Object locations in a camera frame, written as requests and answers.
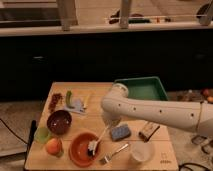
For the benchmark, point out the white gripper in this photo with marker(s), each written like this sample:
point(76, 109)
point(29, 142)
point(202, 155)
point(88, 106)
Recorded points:
point(110, 119)

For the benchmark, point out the white dish brush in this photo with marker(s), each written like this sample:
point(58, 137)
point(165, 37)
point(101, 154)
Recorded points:
point(92, 146)

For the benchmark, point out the red-orange bowl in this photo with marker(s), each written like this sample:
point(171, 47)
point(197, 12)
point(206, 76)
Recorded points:
point(78, 150)

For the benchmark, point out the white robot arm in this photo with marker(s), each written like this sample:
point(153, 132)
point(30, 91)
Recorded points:
point(189, 116)

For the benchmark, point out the dark maroon bowl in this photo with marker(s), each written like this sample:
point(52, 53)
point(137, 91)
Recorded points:
point(59, 122)

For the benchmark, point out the blue sponge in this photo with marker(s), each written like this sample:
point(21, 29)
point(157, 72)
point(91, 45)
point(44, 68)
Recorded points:
point(120, 132)

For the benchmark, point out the silver fork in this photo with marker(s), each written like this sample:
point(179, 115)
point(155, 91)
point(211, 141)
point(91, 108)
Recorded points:
point(107, 158)

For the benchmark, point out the brown wooden block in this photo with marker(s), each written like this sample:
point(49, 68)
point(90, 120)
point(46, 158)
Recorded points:
point(148, 131)

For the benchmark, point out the translucent white cup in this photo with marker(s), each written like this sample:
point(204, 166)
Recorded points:
point(141, 152)

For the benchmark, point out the green plastic tray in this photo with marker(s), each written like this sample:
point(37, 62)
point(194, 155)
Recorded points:
point(145, 88)

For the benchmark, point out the green pepper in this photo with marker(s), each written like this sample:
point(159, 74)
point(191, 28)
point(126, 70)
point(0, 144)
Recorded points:
point(68, 99)

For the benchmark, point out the red chili peppers bunch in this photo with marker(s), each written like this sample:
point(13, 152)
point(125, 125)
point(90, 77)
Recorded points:
point(56, 97)

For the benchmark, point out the orange fruit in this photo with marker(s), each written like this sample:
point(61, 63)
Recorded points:
point(54, 146)

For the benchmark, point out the green plastic cup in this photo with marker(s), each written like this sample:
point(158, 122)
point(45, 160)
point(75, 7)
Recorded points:
point(42, 135)

